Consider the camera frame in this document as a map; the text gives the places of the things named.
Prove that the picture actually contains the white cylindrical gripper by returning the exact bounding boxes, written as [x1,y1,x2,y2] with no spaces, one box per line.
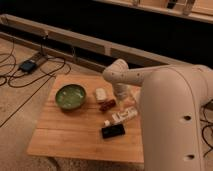
[113,83,139,105]

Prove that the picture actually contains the white labelled plastic bottle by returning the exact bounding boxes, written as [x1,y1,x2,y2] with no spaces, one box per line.
[104,107,138,126]

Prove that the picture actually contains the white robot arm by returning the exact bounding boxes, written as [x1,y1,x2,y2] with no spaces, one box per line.
[103,59,213,171]

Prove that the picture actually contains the red-brown snack bar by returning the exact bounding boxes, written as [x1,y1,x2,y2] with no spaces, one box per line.
[99,99,116,112]

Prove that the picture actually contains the black smartphone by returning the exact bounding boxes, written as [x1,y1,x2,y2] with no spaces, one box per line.
[101,124,125,139]

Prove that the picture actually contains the green ceramic bowl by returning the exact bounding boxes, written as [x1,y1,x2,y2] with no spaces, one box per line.
[55,84,86,110]

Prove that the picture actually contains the wooden slatted table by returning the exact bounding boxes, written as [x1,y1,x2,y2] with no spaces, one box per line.
[27,75,144,163]

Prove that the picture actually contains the black floor cables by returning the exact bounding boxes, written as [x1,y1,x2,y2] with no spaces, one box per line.
[0,34,72,129]

